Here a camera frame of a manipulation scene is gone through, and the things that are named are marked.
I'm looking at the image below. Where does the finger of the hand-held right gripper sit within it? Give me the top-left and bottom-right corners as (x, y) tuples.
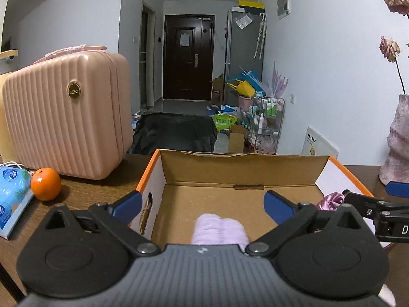
(385, 181), (409, 199)
(343, 191), (409, 223)

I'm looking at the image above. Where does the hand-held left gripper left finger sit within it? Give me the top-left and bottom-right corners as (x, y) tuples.
(40, 191), (162, 258)

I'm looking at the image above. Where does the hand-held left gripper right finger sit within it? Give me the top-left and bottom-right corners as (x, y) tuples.
(244, 190), (369, 258)

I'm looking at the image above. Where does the purple satin scrunchie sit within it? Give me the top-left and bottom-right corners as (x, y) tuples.
(316, 192), (346, 212)

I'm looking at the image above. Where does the lilac towel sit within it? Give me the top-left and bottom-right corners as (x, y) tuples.
(192, 215), (249, 250)

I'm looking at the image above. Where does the orange-edged cardboard box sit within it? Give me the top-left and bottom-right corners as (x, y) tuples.
(136, 149), (395, 250)

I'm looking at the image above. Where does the pale pink soft cloth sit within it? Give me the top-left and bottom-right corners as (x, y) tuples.
(379, 286), (397, 306)

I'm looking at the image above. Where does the pink textured vase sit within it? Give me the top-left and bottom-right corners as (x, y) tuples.
(379, 94), (409, 184)

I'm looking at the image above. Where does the white leaning board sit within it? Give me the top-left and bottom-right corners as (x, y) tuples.
(302, 126), (339, 158)

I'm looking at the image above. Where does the small brown cardboard box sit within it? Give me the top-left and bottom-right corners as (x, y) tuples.
(228, 124), (248, 154)

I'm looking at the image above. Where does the black duffel bag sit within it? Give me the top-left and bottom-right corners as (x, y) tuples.
(131, 113), (218, 154)

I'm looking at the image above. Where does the orange fruit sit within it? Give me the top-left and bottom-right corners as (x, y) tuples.
(30, 167), (62, 202)

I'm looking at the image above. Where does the green printed bag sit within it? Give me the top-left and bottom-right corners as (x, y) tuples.
(213, 113), (237, 132)

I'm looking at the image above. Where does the pink ribbed suitcase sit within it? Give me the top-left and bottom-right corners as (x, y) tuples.
(2, 45), (134, 180)

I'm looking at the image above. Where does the pink bucket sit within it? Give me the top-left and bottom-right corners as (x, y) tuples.
(238, 94), (256, 109)

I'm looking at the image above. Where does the blue wet wipes pack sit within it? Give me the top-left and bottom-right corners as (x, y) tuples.
(0, 165), (34, 240)

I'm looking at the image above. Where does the open cardboard box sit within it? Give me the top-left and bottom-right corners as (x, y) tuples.
(211, 74), (226, 104)

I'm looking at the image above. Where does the bunch of dried pink roses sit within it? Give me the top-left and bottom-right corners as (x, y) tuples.
(380, 0), (409, 96)

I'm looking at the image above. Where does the dark wooden entrance door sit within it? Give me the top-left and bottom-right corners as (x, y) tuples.
(163, 15), (215, 101)

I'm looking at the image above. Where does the grey refrigerator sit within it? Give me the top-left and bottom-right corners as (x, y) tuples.
(224, 9), (266, 103)

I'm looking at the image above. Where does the pink lacy cloth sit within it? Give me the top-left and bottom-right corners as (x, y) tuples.
(33, 44), (107, 64)

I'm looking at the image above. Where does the white folded umbrella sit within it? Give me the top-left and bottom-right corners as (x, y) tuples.
(254, 12), (267, 59)

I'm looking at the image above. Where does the clear plastic bag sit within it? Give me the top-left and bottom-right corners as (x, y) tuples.
(235, 13), (253, 28)

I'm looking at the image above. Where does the yellow and black box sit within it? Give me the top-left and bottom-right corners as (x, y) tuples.
(238, 0), (266, 11)

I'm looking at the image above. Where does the wire storage cart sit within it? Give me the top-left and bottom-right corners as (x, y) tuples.
(249, 96), (286, 154)

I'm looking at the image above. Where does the white cable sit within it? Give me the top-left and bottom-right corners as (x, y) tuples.
(0, 161), (32, 176)

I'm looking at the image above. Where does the purple wall decoration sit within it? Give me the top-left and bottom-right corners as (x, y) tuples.
(271, 61), (290, 98)

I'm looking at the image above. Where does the interior door frame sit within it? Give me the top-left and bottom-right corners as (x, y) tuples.
(140, 2), (157, 112)

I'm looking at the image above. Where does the white wall electrical panel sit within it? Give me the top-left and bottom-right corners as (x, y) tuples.
(276, 0), (291, 20)

